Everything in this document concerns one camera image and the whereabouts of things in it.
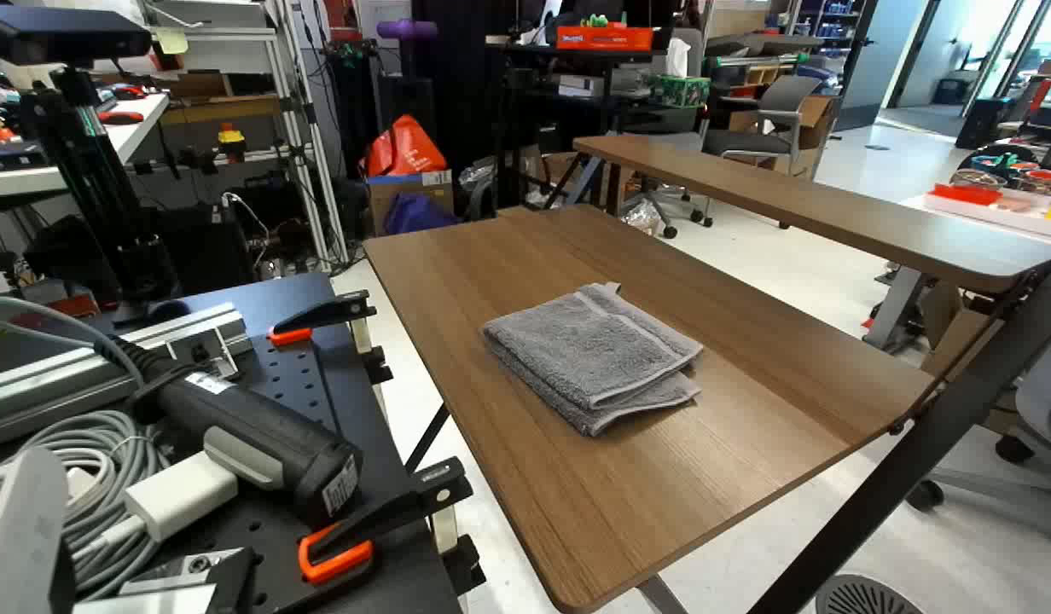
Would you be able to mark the grey towel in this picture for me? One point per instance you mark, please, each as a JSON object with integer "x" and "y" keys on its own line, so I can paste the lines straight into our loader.
{"x": 596, "y": 352}

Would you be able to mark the purple bag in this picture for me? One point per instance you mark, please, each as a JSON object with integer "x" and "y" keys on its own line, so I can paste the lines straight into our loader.
{"x": 417, "y": 212}

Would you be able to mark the cardboard box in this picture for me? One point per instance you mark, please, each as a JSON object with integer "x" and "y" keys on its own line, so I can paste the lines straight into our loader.
{"x": 411, "y": 185}

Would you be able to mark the orange bag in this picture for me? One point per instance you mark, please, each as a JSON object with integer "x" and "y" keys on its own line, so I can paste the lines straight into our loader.
{"x": 403, "y": 149}

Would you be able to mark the small black orange clamp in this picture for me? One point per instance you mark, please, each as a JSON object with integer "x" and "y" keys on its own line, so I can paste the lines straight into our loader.
{"x": 321, "y": 313}

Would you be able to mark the large black orange clamp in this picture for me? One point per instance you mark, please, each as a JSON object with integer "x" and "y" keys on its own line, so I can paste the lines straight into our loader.
{"x": 375, "y": 523}

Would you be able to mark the white metal rack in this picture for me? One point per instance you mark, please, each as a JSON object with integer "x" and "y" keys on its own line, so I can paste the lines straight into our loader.
{"x": 310, "y": 139}

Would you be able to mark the orange storage box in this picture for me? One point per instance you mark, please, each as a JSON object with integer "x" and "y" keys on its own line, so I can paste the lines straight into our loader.
{"x": 602, "y": 38}

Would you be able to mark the black handheld controller device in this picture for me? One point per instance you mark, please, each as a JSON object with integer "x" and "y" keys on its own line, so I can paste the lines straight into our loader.
{"x": 271, "y": 446}

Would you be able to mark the yellow black small tool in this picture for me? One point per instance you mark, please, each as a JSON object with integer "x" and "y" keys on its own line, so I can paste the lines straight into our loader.
{"x": 231, "y": 139}

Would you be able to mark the grey metal desk leg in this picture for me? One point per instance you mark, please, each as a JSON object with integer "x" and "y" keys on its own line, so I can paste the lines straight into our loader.
{"x": 894, "y": 307}

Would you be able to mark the white power adapter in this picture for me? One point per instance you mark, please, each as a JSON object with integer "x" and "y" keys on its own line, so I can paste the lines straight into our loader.
{"x": 185, "y": 497}

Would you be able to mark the white cluttered work table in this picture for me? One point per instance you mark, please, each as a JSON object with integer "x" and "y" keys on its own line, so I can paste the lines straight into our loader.
{"x": 133, "y": 130}

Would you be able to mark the round black grille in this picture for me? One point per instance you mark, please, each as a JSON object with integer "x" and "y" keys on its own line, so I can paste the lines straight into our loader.
{"x": 866, "y": 598}

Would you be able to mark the black tripod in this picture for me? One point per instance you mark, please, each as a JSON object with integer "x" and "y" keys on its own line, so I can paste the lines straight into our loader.
{"x": 94, "y": 181}

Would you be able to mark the flat orange tray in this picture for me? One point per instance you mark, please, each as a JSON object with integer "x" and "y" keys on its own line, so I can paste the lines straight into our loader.
{"x": 965, "y": 194}

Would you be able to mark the light grey wheeled chair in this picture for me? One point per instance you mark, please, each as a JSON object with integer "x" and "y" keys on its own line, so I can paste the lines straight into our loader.
{"x": 1050, "y": 393}

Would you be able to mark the grey flat panel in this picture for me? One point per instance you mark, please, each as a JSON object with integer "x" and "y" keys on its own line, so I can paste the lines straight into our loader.
{"x": 19, "y": 539}

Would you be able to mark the black metal desk frame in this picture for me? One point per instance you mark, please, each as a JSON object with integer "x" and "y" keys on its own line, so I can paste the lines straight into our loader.
{"x": 948, "y": 428}

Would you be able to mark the silver metal bracket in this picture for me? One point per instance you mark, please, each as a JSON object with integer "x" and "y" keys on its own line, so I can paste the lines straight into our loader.
{"x": 171, "y": 584}

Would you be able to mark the aluminium extrusion rail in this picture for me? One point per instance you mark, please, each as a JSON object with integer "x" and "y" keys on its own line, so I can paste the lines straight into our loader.
{"x": 50, "y": 380}

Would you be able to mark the black camera on tripod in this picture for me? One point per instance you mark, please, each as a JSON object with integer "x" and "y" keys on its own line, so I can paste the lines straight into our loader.
{"x": 60, "y": 36}

